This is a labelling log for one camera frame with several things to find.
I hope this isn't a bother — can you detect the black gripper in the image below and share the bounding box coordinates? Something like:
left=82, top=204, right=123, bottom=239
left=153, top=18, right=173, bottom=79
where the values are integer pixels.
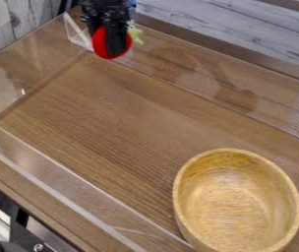
left=78, top=0, right=130, bottom=56

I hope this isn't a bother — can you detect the red plush strawberry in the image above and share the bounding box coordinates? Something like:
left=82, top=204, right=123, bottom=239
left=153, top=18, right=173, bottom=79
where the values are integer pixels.
left=93, top=23, right=145, bottom=60

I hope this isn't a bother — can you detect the oval wooden bowl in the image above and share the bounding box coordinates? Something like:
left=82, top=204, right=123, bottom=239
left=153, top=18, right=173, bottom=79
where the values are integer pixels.
left=173, top=149, right=299, bottom=252

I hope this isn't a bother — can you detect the clear acrylic tray enclosure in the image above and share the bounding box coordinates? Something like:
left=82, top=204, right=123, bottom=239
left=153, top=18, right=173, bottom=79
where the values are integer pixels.
left=0, top=13, right=299, bottom=252

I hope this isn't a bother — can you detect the black table leg bracket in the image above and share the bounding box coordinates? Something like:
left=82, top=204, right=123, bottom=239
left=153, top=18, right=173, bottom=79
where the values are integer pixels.
left=10, top=208, right=78, bottom=252

